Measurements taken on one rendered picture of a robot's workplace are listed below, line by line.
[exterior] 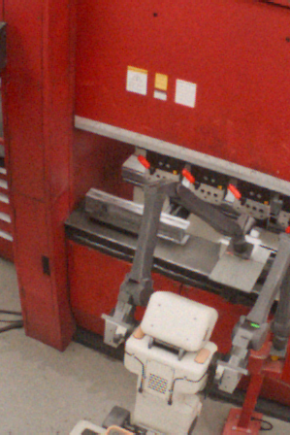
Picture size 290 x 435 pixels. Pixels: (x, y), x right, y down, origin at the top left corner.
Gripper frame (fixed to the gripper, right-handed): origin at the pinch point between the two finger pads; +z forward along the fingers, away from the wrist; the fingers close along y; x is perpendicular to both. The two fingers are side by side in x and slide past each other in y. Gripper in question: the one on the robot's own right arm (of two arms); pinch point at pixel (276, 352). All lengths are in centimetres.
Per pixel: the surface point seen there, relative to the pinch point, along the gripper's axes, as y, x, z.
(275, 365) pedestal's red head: -3.4, -1.1, 5.3
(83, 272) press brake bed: 31, 98, 25
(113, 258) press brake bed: 33, 82, 8
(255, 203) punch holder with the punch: 45, 23, -38
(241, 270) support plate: 25.8, 22.6, -17.8
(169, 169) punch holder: 53, 60, -39
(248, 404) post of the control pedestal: -10.8, 5.9, 40.4
